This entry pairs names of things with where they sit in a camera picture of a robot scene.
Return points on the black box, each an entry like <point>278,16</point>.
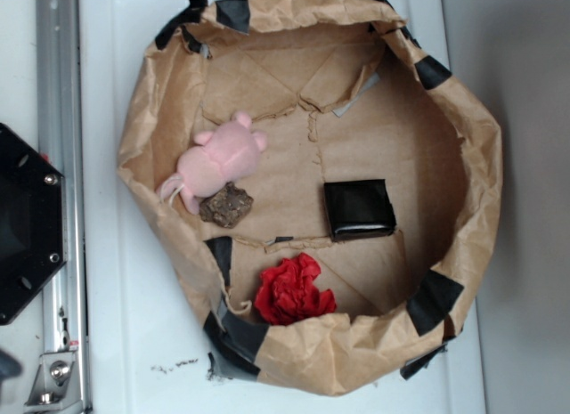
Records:
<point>359,210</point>

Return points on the brown rock chunk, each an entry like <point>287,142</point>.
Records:
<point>227,207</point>

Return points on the pink plush mouse toy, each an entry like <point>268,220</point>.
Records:
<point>218,157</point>

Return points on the red crumpled paper ball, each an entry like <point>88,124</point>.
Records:
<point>287,293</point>

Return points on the brown paper bag bin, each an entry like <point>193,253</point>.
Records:
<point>344,93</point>

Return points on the aluminium extrusion rail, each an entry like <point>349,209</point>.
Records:
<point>59,129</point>

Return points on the black octagonal mount plate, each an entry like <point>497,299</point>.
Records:
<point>32,248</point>

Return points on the metal corner bracket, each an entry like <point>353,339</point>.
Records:
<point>56,384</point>

